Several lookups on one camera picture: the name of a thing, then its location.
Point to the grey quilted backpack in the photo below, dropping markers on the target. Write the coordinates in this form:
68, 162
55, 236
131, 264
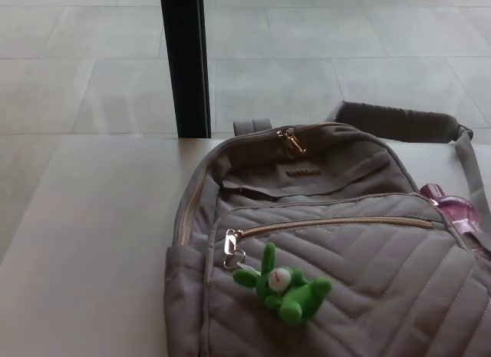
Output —
345, 265

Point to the pink translucent water bottle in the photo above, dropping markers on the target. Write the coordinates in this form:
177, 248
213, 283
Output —
454, 213

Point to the black vertical post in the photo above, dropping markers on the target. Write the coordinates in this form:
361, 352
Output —
186, 61

